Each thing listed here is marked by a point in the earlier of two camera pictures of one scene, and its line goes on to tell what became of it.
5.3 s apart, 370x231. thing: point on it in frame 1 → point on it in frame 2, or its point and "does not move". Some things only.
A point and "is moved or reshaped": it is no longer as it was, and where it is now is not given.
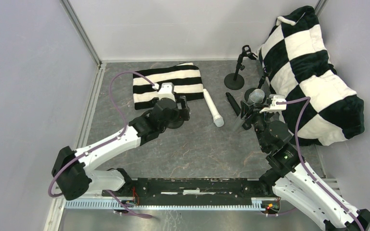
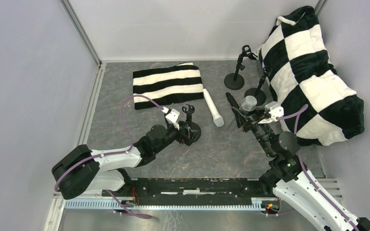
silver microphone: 256,96 is moved or reshaped
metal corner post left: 82,31 does not move
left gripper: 184,107 → 187,130
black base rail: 198,191 does not move
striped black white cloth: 185,77 does not move
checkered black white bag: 294,57 does not move
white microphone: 218,121 does not move
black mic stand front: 164,115 → 192,125
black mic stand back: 235,81 does not move
